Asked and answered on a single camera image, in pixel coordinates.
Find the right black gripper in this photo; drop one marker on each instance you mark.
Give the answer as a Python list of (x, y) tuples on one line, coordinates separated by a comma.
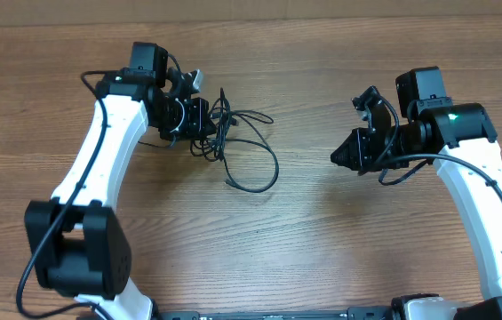
[(361, 144)]

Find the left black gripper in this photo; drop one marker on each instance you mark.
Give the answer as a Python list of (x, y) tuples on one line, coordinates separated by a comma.
[(199, 122)]

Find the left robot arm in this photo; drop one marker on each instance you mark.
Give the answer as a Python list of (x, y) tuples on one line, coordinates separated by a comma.
[(78, 247)]

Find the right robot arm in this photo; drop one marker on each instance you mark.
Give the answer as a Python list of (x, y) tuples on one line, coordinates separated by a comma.
[(461, 143)]

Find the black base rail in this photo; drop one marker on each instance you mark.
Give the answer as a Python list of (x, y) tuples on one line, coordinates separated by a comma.
[(273, 315)]

